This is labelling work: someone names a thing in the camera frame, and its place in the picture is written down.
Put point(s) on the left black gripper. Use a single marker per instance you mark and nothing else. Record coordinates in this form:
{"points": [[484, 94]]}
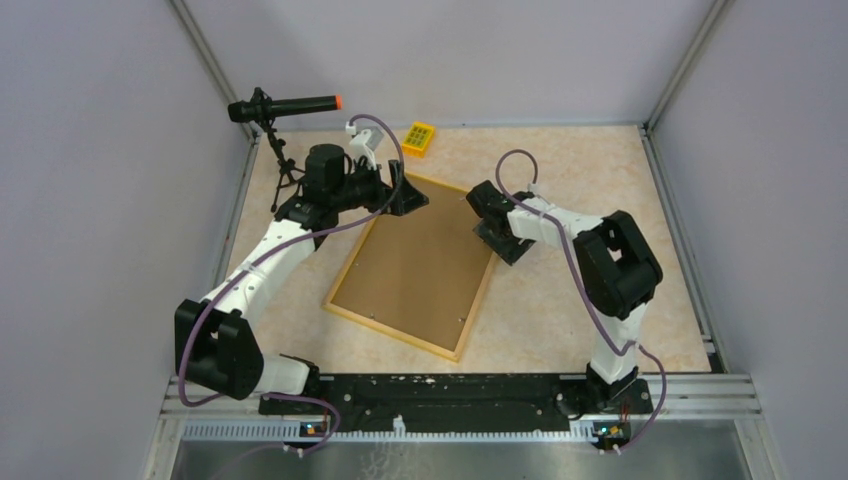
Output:
{"points": [[405, 197]]}

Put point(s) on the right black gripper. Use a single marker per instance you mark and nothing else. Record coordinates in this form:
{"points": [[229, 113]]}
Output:
{"points": [[508, 252]]}

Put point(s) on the wooden yellow picture frame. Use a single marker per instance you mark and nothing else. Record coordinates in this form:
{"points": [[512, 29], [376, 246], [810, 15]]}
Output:
{"points": [[397, 334]]}

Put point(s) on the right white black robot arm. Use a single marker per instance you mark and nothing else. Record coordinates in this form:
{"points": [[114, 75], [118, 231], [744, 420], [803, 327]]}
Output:
{"points": [[611, 263]]}

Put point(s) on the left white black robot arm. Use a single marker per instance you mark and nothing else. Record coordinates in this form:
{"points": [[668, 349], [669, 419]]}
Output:
{"points": [[215, 341]]}

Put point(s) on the yellow green toy block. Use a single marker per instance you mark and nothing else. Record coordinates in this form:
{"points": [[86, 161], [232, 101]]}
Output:
{"points": [[418, 139]]}

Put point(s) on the black microphone on tripod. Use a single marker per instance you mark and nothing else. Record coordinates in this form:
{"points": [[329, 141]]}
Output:
{"points": [[262, 110]]}

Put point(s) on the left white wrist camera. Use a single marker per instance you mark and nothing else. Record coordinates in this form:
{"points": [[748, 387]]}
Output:
{"points": [[364, 140]]}

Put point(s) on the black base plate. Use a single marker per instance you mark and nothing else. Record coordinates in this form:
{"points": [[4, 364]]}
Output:
{"points": [[463, 403]]}

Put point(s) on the aluminium front rail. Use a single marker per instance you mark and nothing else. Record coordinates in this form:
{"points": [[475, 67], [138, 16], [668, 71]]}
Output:
{"points": [[709, 428]]}

